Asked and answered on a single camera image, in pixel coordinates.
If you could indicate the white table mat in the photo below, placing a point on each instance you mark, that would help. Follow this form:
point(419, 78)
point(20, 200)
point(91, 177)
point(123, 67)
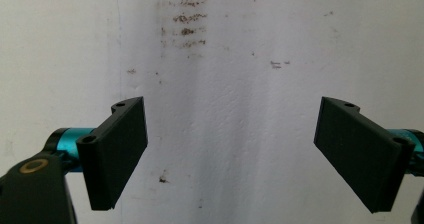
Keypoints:
point(233, 84)

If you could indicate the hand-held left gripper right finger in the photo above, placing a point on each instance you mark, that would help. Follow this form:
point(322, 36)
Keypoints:
point(360, 154)

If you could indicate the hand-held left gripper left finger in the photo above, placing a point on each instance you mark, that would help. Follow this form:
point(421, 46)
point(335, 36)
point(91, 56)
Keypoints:
point(113, 150)

